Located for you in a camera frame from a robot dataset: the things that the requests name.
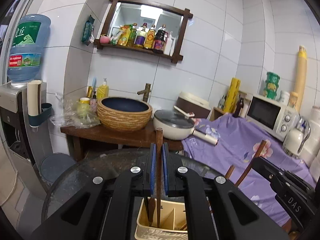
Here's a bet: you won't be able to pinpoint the yellow lid jar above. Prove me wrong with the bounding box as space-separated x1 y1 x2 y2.
289 92 299 111

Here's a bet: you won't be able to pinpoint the white paper cup stack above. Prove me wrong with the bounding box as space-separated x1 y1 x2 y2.
27 80 42 117

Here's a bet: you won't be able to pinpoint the yellow soap pump bottle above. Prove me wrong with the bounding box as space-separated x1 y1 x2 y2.
97 78 109 101

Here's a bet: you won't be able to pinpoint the white rice paddle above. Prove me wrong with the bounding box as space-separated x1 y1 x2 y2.
174 106 196 118

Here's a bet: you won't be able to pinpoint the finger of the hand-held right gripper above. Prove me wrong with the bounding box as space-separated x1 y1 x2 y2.
252 156 290 180

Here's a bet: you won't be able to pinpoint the clear plastic bags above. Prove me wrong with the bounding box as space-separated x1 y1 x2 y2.
50 97 102 128

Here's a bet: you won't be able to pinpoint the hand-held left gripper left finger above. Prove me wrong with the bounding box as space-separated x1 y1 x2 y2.
30 142 157 240

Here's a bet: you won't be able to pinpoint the wicker pattern wash basin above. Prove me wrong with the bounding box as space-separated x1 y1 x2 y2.
97 97 153 132

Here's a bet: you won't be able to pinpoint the grey water dispenser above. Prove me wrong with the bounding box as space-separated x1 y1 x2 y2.
0 81 48 167

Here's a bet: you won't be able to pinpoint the blue water jug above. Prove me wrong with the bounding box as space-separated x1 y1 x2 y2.
7 14 52 88

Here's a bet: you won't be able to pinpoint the cream pan with glass lid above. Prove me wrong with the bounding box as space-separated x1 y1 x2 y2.
153 109 219 147

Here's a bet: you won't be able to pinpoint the round glass table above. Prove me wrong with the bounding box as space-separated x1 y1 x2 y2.
41 149 237 233

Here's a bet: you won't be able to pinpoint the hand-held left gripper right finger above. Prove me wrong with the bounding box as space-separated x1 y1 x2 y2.
162 142 285 240

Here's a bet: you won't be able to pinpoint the white microwave oven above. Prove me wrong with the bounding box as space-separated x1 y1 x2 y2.
246 94 301 142

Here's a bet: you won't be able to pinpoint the round grey stool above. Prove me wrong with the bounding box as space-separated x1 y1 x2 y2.
40 153 78 184

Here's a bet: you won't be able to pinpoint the purple floral cloth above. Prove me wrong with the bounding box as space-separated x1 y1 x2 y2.
181 112 317 227

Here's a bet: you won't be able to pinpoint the bronze faucet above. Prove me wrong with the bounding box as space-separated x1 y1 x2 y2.
137 83 152 103

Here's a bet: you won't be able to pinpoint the wooden counter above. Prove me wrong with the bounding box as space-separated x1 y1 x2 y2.
60 120 185 162

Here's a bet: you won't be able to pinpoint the dark soy sauce bottle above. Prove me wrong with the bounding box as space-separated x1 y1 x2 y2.
153 24 167 54

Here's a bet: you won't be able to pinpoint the yellow label oil bottle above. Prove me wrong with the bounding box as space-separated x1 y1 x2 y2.
144 25 157 49

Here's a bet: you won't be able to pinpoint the white plastic bottle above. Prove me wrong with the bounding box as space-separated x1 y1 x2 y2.
164 31 176 57

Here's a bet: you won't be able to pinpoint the stack of green cups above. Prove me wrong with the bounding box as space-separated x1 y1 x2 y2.
264 72 281 99

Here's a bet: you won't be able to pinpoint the wooden-handled metal spoon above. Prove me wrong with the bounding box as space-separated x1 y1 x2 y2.
146 197 155 227

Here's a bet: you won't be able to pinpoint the yellow plastic wrap roll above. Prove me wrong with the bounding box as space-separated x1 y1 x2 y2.
223 77 242 113

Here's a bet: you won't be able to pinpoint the teal cup holder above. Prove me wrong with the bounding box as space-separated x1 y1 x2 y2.
29 102 53 128

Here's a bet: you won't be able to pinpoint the white electric kettle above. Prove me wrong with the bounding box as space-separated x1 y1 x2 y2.
282 120 312 158

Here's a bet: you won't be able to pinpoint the white jar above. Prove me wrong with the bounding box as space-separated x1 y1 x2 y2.
279 90 291 104

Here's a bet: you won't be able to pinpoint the rolled bamboo mat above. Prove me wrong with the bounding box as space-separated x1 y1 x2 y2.
294 45 308 111

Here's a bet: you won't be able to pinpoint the yellow green snack packet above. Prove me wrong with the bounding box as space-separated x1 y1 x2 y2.
117 24 132 47

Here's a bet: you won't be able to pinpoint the green label oil bottle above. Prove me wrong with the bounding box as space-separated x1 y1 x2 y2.
127 23 138 48

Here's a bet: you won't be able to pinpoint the cream plastic utensil holder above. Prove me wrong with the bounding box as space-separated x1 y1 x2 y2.
135 197 188 240

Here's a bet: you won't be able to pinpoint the small wooden box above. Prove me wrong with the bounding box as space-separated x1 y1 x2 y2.
209 106 226 122

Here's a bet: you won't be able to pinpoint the green hanging packet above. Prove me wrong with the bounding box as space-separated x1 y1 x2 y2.
81 15 96 46

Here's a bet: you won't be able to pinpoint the dark glass bottle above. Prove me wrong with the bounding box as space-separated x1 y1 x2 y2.
233 97 244 118

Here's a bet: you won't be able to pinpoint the wooden framed mirror shelf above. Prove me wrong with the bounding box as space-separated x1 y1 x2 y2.
94 0 193 64

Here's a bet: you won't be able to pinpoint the purple label bottle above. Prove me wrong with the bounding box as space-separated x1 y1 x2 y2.
135 23 148 49

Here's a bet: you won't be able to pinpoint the white brown rice cooker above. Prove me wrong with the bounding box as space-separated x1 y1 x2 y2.
177 91 212 118

